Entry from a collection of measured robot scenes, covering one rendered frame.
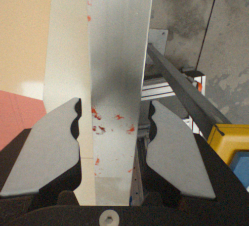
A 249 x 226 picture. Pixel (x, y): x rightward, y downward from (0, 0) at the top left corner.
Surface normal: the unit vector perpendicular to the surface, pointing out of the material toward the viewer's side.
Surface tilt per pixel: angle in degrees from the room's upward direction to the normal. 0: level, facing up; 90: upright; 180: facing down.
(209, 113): 90
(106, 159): 0
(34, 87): 0
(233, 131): 90
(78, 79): 0
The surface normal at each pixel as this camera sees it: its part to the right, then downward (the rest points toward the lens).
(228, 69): 0.02, 0.47
